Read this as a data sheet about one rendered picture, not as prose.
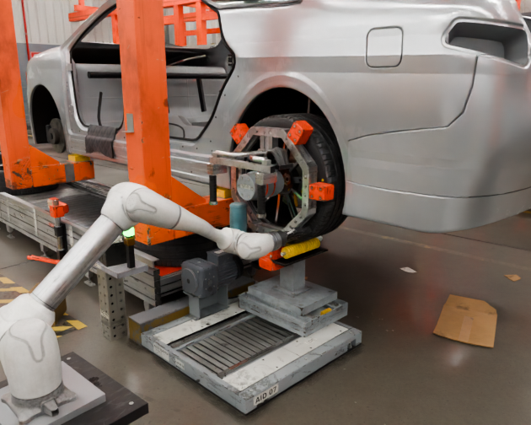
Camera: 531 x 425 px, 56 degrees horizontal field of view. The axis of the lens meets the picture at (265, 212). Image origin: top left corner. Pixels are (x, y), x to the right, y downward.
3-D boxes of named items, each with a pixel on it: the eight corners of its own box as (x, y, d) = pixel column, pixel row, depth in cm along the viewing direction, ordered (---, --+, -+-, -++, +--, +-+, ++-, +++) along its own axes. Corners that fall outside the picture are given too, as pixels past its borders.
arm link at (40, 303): (-16, 355, 160) (-32, 328, 175) (24, 376, 170) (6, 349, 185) (142, 177, 183) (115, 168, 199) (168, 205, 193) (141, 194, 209)
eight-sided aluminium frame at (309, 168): (316, 244, 240) (319, 130, 226) (307, 248, 236) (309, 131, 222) (239, 223, 277) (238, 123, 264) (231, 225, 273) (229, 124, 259)
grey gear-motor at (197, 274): (257, 303, 292) (257, 246, 283) (200, 328, 263) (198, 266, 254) (237, 294, 304) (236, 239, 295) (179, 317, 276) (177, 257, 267)
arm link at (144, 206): (185, 202, 183) (166, 195, 193) (144, 186, 171) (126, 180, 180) (172, 236, 183) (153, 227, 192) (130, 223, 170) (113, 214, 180)
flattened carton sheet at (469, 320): (497, 308, 304) (498, 302, 303) (492, 350, 257) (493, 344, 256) (446, 298, 318) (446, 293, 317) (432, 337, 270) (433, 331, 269)
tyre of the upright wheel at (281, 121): (354, 105, 241) (259, 119, 288) (323, 107, 225) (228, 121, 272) (364, 239, 251) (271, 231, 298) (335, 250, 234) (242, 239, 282)
